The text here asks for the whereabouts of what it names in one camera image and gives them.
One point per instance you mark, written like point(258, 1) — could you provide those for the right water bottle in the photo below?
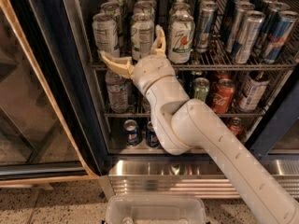
point(146, 105)

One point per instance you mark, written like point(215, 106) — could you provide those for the upper wire shelf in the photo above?
point(217, 59)

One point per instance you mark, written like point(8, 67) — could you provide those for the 7up can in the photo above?
point(180, 37)
point(105, 32)
point(142, 28)

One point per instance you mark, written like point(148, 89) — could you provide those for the left pepsi can bottom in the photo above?
point(131, 132)

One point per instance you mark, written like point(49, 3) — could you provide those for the blue red bull can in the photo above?
point(278, 35)

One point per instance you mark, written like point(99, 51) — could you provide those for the pepsi can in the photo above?
point(131, 132)
point(151, 137)

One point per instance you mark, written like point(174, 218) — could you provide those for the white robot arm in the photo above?
point(182, 123)

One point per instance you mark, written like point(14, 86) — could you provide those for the left water bottle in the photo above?
point(117, 91)

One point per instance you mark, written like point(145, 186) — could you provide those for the steel fridge base grille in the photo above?
point(202, 179)

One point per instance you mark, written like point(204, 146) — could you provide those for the glass fridge door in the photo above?
point(46, 120)

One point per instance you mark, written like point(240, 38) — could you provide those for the green soda can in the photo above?
point(200, 88)

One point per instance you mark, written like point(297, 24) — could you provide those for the silver blue energy can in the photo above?
point(206, 19)

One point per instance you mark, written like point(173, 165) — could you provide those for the red coca cola can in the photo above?
point(223, 95)

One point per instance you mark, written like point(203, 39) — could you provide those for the white blue tall can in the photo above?
point(252, 92)

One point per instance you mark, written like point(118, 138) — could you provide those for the front silver energy can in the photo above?
point(246, 36)

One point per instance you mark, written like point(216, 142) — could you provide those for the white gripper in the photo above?
point(151, 71)

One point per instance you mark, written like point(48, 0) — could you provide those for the wire shelf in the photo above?
point(135, 109)
point(217, 59)

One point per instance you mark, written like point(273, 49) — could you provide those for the right coke can bottom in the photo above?
point(235, 125)

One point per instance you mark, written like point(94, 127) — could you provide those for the clear plastic bin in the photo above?
point(155, 209)

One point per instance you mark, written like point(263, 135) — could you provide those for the lower wire shelf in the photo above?
point(135, 109)

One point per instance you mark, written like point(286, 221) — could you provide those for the right pepsi can bottom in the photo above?
point(151, 137)

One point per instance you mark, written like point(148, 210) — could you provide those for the water bottle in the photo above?
point(117, 91)
point(146, 105)

